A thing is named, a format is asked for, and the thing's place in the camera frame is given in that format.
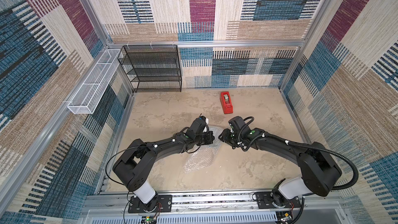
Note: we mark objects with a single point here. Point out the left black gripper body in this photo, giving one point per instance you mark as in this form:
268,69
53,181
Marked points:
206,139

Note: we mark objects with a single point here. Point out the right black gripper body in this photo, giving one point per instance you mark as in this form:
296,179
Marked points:
225,136

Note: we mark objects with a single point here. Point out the clear bubble wrap sheet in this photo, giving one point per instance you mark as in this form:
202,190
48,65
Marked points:
206,155

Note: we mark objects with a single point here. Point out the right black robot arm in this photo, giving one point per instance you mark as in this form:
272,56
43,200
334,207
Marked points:
319,171

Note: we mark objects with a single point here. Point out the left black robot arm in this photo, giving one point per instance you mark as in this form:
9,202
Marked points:
135,164

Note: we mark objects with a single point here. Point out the red tape dispenser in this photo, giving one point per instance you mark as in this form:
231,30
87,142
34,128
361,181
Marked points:
226,103

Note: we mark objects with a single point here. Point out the aluminium mounting rail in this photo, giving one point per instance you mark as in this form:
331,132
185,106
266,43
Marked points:
183,201

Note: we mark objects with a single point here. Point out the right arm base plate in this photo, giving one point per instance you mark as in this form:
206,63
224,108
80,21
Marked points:
270,200

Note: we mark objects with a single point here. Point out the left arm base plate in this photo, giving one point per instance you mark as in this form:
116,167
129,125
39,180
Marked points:
162,203

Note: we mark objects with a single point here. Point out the black wire mesh shelf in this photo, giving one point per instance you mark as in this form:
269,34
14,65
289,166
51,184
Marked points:
152,68

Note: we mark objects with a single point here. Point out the white slotted cable duct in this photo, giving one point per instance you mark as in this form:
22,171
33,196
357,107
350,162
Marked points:
214,218

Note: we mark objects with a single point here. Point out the white wire mesh basket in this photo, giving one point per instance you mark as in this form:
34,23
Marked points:
89,94

